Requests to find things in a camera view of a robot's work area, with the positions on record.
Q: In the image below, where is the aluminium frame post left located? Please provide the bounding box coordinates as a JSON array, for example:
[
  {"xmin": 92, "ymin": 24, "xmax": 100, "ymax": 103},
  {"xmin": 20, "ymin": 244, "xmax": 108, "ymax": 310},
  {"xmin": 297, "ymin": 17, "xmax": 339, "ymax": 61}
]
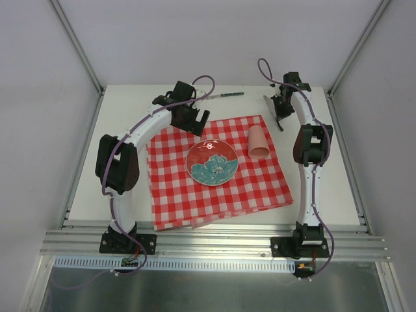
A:
[{"xmin": 47, "ymin": 0, "xmax": 105, "ymax": 96}]

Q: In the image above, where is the red white checkered cloth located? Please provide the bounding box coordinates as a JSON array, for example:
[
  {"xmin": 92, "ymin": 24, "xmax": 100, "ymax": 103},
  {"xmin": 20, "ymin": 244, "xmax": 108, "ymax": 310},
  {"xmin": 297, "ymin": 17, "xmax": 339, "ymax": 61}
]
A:
[{"xmin": 146, "ymin": 115, "xmax": 293, "ymax": 230}]

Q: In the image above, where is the aluminium frame post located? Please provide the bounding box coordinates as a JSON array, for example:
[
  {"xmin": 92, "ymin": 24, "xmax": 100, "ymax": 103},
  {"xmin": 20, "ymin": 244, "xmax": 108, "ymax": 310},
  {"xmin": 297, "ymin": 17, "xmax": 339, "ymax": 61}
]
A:
[
  {"xmin": 47, "ymin": 0, "xmax": 105, "ymax": 96},
  {"xmin": 328, "ymin": 0, "xmax": 393, "ymax": 98}
]

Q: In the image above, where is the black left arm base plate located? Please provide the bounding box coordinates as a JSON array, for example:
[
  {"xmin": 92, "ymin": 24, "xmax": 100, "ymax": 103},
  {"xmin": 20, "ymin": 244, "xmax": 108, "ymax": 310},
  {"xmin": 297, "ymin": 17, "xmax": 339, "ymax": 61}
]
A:
[{"xmin": 99, "ymin": 232, "xmax": 157, "ymax": 255}]

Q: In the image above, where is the silver table knife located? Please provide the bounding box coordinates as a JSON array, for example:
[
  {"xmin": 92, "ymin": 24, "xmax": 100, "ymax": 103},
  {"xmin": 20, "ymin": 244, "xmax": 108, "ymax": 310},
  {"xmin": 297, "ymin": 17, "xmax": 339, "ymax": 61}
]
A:
[{"xmin": 263, "ymin": 95, "xmax": 283, "ymax": 132}]

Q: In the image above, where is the aluminium frame post right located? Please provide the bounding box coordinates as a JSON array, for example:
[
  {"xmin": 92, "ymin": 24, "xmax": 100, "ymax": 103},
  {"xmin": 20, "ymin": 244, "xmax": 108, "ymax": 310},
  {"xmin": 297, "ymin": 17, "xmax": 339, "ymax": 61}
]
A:
[{"xmin": 328, "ymin": 0, "xmax": 393, "ymax": 98}]

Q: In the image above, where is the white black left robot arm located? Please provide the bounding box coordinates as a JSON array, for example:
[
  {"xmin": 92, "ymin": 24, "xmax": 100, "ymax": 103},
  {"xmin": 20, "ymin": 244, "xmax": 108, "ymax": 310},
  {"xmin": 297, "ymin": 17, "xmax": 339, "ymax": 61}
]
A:
[{"xmin": 95, "ymin": 81, "xmax": 215, "ymax": 252}]

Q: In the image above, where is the salmon pink plastic cup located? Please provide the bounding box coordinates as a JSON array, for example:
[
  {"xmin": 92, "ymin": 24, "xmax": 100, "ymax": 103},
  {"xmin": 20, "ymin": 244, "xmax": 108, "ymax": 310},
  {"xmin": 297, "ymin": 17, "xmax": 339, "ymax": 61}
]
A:
[{"xmin": 248, "ymin": 125, "xmax": 270, "ymax": 160}]

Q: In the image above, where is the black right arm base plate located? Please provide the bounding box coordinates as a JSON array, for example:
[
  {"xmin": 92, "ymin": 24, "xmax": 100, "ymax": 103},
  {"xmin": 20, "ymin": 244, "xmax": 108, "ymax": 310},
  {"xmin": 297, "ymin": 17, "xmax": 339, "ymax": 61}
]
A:
[{"xmin": 270, "ymin": 237, "xmax": 330, "ymax": 259}]

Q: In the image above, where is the aluminium front rail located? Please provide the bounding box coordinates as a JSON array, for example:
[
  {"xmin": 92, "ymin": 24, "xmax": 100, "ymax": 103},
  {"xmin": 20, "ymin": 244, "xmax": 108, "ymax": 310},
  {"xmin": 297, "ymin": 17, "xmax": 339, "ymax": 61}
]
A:
[{"xmin": 40, "ymin": 220, "xmax": 393, "ymax": 262}]

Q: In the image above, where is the white slotted cable duct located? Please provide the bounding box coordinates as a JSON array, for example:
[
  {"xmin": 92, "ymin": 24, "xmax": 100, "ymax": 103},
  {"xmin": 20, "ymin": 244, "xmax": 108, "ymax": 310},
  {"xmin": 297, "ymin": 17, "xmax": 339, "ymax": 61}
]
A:
[{"xmin": 53, "ymin": 255, "xmax": 295, "ymax": 274}]

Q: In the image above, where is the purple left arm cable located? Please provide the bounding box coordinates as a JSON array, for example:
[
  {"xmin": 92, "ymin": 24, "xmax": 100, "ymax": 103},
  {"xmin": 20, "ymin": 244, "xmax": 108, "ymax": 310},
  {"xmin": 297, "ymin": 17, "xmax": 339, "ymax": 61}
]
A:
[{"xmin": 51, "ymin": 75, "xmax": 216, "ymax": 290}]

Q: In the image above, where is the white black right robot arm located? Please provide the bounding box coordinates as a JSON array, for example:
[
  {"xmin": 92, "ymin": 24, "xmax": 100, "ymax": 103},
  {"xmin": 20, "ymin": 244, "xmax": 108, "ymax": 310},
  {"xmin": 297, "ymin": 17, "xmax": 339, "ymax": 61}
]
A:
[{"xmin": 271, "ymin": 71, "xmax": 333, "ymax": 257}]

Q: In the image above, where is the fork with green handle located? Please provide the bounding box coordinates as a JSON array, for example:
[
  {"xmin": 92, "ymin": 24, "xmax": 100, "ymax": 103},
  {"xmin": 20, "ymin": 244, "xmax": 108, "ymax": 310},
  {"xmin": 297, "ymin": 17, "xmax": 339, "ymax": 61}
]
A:
[{"xmin": 206, "ymin": 92, "xmax": 244, "ymax": 99}]

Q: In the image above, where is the red teal ceramic plate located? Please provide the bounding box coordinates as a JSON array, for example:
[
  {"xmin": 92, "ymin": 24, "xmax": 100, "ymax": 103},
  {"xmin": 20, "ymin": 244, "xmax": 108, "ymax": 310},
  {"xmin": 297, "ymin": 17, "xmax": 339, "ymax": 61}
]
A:
[{"xmin": 185, "ymin": 139, "xmax": 239, "ymax": 187}]

